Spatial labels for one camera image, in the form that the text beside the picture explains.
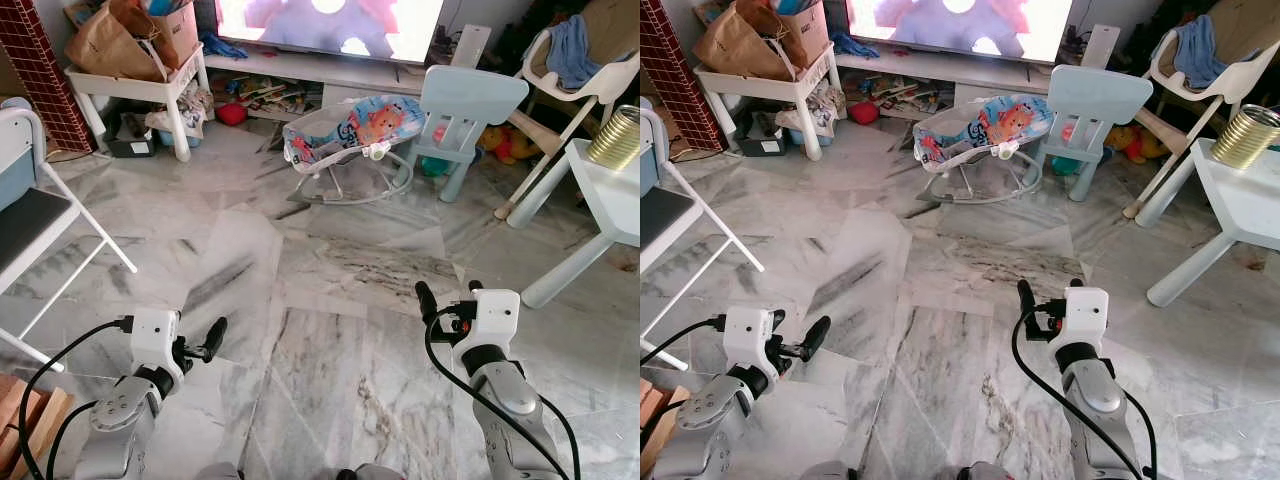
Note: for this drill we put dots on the dark blue crumpled cloth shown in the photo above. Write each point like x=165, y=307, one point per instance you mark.
x=220, y=45
x=852, y=45

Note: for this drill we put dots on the grey robot right leg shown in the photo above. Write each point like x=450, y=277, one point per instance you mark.
x=990, y=472
x=375, y=472

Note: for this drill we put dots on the gold ribbed tin can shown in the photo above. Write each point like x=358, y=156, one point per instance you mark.
x=1245, y=138
x=615, y=140

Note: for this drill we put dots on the patterned baby bouncer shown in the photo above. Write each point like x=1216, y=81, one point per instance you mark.
x=985, y=130
x=350, y=130

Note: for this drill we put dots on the white flat upright device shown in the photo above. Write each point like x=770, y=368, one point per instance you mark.
x=470, y=45
x=1100, y=45

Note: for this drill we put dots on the patterned fabric bag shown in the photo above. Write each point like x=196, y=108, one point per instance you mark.
x=188, y=108
x=820, y=105

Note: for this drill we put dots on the yellow plush toy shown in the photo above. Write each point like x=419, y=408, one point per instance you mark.
x=1140, y=145
x=510, y=145

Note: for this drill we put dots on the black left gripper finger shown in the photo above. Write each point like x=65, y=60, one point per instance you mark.
x=815, y=335
x=214, y=335

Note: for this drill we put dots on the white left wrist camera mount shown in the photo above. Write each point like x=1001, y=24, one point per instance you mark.
x=152, y=335
x=745, y=335

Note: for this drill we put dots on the blue towel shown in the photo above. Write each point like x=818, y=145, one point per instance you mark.
x=1200, y=50
x=572, y=50

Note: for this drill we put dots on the black storage box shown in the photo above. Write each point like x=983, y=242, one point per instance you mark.
x=130, y=142
x=760, y=142

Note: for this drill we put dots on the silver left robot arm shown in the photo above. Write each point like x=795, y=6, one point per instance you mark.
x=720, y=430
x=120, y=430

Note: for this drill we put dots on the light blue child chair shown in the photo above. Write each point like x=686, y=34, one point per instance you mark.
x=470, y=100
x=1095, y=100

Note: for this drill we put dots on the brown wooden block stack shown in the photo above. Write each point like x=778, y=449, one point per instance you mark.
x=30, y=425
x=655, y=425

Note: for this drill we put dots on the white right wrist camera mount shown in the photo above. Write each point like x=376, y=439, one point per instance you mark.
x=497, y=315
x=1088, y=315

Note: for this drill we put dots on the grey robot left leg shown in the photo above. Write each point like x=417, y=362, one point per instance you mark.
x=220, y=472
x=825, y=472

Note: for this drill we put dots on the brown cardboard box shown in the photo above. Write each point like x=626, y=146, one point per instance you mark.
x=178, y=28
x=808, y=30

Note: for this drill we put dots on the white side table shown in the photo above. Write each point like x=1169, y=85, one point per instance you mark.
x=130, y=88
x=760, y=85

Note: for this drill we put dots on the white folding chair black seat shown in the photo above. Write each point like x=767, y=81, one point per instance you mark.
x=30, y=225
x=665, y=215

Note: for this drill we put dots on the white television stand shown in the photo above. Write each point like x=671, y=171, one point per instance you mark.
x=330, y=75
x=960, y=72

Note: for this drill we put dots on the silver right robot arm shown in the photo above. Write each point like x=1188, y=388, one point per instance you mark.
x=1100, y=400
x=510, y=400

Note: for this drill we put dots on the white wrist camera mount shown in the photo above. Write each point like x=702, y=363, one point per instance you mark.
x=497, y=315
x=745, y=335
x=152, y=335
x=1088, y=315

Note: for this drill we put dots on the white baby high chair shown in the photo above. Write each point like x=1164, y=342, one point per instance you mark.
x=605, y=78
x=1240, y=80

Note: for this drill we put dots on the teal toy ball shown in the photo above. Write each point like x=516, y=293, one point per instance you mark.
x=1063, y=166
x=433, y=167

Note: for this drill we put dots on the small white table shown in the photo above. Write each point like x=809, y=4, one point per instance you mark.
x=1250, y=200
x=610, y=200

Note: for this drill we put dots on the grey robot leg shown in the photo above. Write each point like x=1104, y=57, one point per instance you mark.
x=990, y=472
x=825, y=472
x=220, y=472
x=375, y=472

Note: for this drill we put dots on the brown paper bag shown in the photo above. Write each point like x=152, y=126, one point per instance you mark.
x=105, y=45
x=735, y=45

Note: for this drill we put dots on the colourful books pile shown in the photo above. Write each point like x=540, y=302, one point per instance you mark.
x=895, y=92
x=265, y=95

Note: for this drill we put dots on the flat screen television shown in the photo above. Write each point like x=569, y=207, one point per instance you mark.
x=330, y=20
x=960, y=25

